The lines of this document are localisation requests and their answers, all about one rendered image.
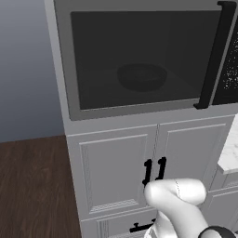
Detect dark bowl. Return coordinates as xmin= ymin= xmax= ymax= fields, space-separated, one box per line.
xmin=116 ymin=63 xmax=168 ymax=92

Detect grey cupboard door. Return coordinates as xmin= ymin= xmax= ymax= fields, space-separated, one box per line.
xmin=153 ymin=115 xmax=235 ymax=193
xmin=66 ymin=125 xmax=159 ymax=220

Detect microwave door with dark window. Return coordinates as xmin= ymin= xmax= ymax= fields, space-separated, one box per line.
xmin=53 ymin=0 xmax=225 ymax=122

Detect grey microwave oven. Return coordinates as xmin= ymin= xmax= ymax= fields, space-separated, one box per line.
xmin=53 ymin=0 xmax=238 ymax=122

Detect grey tall cupboard housing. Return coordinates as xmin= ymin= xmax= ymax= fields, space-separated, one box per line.
xmin=44 ymin=0 xmax=238 ymax=238

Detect grey drawer front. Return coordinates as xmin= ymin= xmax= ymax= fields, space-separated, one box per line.
xmin=80 ymin=207 xmax=161 ymax=238

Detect grey base cupboard run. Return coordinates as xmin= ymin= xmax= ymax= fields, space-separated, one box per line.
xmin=201 ymin=166 xmax=238 ymax=231

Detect black cupboard handle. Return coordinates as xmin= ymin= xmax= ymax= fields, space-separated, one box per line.
xmin=141 ymin=159 xmax=153 ymax=187
xmin=154 ymin=156 xmax=167 ymax=181

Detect black drawer handle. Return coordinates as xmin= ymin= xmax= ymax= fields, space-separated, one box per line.
xmin=129 ymin=218 xmax=157 ymax=234

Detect black microwave door handle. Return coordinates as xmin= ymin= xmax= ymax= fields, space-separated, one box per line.
xmin=193 ymin=0 xmax=238 ymax=111

